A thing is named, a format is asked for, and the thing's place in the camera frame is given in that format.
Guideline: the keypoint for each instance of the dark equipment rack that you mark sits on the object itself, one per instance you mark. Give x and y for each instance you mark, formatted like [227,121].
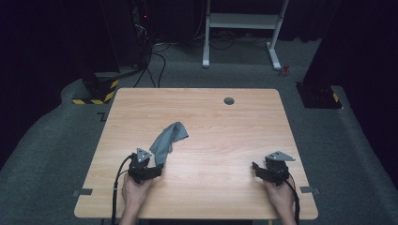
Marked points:
[142,31]

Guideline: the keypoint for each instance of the person's right hand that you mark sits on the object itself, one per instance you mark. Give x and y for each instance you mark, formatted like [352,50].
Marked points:
[280,197]

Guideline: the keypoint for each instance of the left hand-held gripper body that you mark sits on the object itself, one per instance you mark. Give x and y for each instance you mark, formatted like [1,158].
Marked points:
[140,168]

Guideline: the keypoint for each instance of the white metal stand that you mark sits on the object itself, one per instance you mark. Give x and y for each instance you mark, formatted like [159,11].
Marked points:
[241,21]

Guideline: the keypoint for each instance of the person's left hand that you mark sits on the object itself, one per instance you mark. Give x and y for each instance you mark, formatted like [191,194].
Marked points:
[135,195]

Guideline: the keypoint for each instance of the grey round table grommet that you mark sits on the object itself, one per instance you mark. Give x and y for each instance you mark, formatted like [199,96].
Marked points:
[229,101]

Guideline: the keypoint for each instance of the black yellow striped stand base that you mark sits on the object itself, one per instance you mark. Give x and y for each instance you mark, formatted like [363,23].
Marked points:
[100,90]

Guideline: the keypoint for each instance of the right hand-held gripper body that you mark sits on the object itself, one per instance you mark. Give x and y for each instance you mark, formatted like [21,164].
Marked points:
[277,172]

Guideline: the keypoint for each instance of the grey tape piece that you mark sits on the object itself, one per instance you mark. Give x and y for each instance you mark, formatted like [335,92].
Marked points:
[83,192]
[309,190]

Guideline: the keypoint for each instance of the grey cloth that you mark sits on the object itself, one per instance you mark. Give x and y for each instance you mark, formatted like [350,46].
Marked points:
[165,140]

